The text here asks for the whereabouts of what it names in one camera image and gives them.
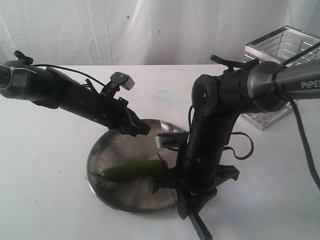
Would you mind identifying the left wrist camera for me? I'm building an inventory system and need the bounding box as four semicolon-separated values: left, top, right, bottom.
100;72;135;97

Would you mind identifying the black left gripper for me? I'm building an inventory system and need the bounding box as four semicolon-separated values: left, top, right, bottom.
100;97;151;137

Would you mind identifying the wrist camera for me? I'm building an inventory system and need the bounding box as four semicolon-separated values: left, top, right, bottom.
100;72;135;97
155;131;189;149

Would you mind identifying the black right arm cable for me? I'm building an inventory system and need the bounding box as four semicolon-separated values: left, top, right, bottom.
222;131;255;161

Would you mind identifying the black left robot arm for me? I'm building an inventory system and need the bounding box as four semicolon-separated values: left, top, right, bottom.
0;50;151;137

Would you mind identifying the green cucumber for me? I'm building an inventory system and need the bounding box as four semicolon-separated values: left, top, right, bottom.
87;159;168;183

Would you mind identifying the metal wire utensil holder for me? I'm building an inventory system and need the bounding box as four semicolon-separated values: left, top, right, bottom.
239;24;320;132

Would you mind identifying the round stainless steel plate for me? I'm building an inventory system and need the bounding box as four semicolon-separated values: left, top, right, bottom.
86;119;184;215

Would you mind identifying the white backdrop curtain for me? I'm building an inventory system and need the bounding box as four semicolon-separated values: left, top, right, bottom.
0;0;320;65

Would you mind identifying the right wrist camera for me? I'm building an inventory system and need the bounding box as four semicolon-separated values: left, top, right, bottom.
155;131;189;149

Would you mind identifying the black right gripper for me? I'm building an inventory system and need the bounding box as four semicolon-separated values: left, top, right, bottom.
150;165;240;220

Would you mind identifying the black knife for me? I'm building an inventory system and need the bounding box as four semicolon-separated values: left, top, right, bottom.
166;151;213;240

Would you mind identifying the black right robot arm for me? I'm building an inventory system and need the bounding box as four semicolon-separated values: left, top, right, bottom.
152;55;320;219

